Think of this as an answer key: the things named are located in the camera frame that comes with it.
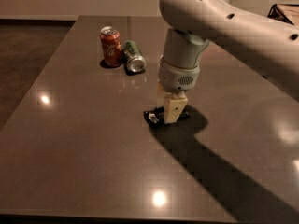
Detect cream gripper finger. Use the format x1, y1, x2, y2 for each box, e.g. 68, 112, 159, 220
156, 81, 165, 107
164, 91, 188, 124

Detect black rxbar chocolate wrapper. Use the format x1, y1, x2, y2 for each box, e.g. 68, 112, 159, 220
143, 107, 190, 129

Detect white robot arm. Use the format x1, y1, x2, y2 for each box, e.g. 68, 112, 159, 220
159, 0, 299, 99

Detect green soda can lying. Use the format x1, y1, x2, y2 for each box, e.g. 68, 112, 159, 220
122, 40, 146, 73

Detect red coca-cola can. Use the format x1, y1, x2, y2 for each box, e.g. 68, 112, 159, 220
100, 26, 122, 67

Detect black wire basket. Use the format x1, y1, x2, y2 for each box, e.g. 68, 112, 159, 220
267, 4, 299, 26

